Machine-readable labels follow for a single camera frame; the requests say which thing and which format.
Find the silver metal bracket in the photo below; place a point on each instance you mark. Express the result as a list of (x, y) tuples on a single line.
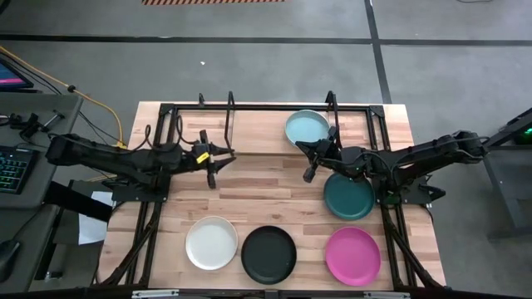
[(154, 294), (386, 295)]

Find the white plate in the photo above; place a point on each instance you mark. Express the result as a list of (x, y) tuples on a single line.
[(211, 243)]

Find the black desk clamp tool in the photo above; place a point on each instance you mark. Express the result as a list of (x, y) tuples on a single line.
[(31, 124)]

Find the black computer mouse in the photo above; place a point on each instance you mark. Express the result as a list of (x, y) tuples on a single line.
[(7, 259)]

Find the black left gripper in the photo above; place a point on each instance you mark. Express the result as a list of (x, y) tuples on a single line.
[(199, 160)]

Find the dark green plate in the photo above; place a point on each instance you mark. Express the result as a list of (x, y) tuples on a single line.
[(348, 198)]

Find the black plate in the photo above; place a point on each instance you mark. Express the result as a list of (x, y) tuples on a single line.
[(269, 255)]

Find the pink plate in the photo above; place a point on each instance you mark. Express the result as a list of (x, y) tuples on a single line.
[(352, 256)]

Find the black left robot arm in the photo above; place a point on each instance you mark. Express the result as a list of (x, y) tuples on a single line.
[(120, 160)]

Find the light blue plate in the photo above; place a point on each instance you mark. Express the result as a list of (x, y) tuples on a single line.
[(306, 126)]

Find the black metal dish rack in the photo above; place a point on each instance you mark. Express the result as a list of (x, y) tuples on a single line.
[(257, 133)]

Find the backlit black keyboard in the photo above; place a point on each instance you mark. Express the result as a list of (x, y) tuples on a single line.
[(14, 170)]

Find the grey stand with green light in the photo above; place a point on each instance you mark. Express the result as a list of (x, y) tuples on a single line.
[(511, 166)]

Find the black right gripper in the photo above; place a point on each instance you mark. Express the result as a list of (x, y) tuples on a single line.
[(338, 155)]

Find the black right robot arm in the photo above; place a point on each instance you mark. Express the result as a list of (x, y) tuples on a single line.
[(420, 155)]

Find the grey side desk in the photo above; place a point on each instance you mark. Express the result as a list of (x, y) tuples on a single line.
[(41, 124)]

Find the desk monitor with pink screen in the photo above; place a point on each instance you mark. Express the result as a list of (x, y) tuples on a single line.
[(10, 76)]

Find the orange black striped tape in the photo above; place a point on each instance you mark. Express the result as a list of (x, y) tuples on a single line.
[(212, 2)]

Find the small black clamp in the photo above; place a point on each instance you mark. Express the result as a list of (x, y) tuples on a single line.
[(201, 99)]

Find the white paper sheet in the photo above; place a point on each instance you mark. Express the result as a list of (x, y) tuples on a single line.
[(93, 228)]

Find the black aluminium table frame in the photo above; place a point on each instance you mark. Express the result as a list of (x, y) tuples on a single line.
[(270, 107)]

